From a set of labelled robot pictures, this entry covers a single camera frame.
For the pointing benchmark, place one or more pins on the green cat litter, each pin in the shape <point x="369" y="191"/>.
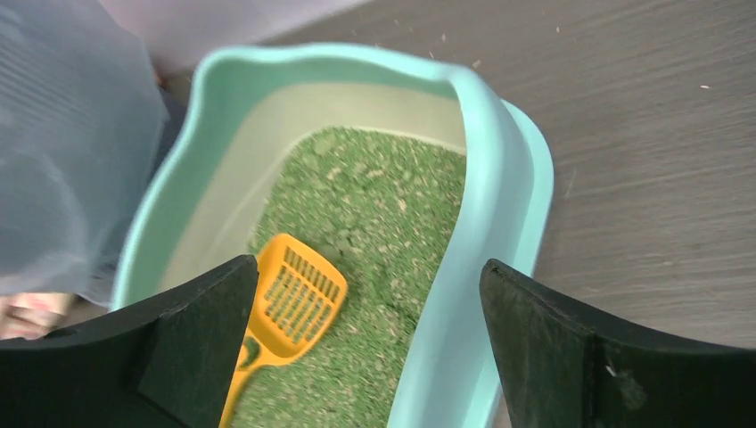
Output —
<point x="381" y="208"/>

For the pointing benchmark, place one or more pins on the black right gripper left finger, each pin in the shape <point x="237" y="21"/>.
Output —
<point x="166" y="361"/>

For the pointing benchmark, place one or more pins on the pink patterned cloth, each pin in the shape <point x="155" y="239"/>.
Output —
<point x="31" y="316"/>

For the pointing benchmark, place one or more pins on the orange litter scoop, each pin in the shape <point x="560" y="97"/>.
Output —
<point x="299" y="294"/>

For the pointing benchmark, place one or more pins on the teal litter box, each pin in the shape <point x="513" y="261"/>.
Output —
<point x="248" y="108"/>

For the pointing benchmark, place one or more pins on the bin with blue bag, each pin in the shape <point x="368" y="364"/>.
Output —
<point x="81" y="124"/>

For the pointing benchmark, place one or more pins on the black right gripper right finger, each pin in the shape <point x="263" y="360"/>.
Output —
<point x="564" y="363"/>

